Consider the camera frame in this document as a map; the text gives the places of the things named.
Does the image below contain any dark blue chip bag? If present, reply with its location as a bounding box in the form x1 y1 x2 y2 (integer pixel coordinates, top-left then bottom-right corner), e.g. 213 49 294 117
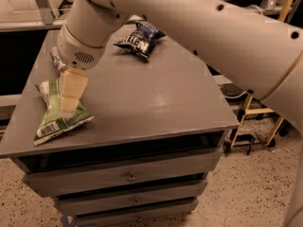
115 21 166 59

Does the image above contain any top grey drawer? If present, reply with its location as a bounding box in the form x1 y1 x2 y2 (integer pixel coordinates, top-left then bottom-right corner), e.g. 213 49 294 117
23 148 223 197

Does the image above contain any middle grey drawer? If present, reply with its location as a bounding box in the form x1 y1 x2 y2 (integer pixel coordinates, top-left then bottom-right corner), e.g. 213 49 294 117
54 175 207 217

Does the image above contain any grey drawer cabinet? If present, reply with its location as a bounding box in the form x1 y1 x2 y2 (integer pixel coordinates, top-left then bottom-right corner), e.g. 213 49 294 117
0 20 240 227

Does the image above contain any grey drawer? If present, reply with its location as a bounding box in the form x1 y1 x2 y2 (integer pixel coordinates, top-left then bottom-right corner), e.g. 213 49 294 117
23 148 223 197
54 175 207 217
75 198 198 227

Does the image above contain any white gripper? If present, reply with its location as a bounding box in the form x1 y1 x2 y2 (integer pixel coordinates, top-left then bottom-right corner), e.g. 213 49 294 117
57 26 105 118

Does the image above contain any grey metal railing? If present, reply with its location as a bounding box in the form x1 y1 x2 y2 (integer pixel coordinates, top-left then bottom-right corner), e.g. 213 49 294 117
0 0 285 34

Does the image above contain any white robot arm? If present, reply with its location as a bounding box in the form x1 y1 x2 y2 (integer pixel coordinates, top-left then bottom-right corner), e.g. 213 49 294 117
58 0 303 132

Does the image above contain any bottom grey drawer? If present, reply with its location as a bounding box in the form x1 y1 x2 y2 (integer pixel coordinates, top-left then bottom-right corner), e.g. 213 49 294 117
75 198 198 227

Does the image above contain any green jalapeno chip bag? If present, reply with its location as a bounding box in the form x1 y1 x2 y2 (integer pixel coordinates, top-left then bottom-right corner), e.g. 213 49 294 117
34 79 94 146

